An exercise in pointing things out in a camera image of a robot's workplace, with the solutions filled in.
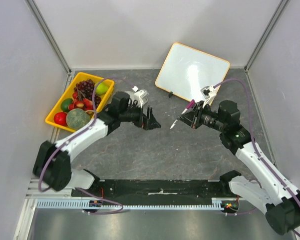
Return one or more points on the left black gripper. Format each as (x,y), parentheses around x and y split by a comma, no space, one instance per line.
(148,122)

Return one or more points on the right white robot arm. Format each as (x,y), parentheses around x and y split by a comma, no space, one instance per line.
(273,194)

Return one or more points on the green netted melon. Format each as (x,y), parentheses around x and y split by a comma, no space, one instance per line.
(77,118)

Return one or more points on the yellow plastic fruit tray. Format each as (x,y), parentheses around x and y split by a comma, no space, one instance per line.
(81,76)

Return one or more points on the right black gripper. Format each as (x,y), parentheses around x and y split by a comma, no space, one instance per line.
(194,118)

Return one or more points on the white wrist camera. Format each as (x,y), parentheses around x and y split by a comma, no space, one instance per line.
(139,95)
(209,93)

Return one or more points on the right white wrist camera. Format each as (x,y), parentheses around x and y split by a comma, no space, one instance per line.
(209,93)

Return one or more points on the green lime fruit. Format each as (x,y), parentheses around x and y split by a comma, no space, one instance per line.
(65,104)

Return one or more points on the grey whiteboard eraser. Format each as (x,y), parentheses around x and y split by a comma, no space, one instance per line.
(133,95)

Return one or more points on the orange framed whiteboard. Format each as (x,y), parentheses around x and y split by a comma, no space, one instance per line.
(186,71)

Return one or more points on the red apple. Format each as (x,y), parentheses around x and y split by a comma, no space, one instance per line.
(60,118)

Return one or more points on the green pear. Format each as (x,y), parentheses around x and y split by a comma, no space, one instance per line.
(101,88)

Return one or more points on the dark purple grape bunch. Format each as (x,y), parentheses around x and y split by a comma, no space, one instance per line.
(83,91)

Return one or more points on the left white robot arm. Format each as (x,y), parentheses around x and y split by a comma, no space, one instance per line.
(53,162)

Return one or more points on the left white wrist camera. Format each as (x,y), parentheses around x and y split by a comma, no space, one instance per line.
(139,95)

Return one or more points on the white slotted cable duct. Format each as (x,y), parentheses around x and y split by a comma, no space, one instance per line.
(213,204)

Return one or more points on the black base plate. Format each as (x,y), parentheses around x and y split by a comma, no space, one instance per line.
(160,191)

